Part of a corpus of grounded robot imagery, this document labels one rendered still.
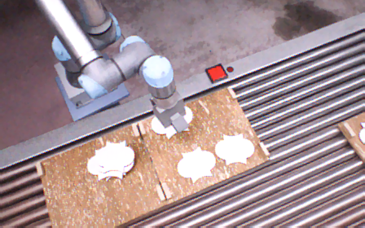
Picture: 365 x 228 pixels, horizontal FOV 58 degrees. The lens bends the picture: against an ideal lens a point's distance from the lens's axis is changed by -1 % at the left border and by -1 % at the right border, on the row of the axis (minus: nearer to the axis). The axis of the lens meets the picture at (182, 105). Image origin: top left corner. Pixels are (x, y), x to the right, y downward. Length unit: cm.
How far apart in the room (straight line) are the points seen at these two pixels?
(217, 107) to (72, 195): 65
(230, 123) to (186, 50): 146
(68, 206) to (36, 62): 186
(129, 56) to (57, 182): 63
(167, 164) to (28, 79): 186
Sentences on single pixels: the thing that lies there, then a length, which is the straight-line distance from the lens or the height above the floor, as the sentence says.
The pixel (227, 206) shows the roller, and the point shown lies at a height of 92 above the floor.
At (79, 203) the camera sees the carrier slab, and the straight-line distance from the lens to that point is 131.
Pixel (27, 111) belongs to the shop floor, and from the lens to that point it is 276.
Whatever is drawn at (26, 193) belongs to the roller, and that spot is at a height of 92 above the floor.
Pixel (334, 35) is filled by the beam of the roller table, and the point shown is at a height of 91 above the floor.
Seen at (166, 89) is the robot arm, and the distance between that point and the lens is 90.
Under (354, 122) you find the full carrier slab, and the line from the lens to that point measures 145.
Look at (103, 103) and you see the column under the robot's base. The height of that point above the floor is 87.
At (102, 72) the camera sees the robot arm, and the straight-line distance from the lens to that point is 92.
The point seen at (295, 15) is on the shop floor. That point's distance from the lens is 303.
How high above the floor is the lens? 214
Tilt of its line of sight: 61 degrees down
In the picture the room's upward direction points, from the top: 7 degrees counter-clockwise
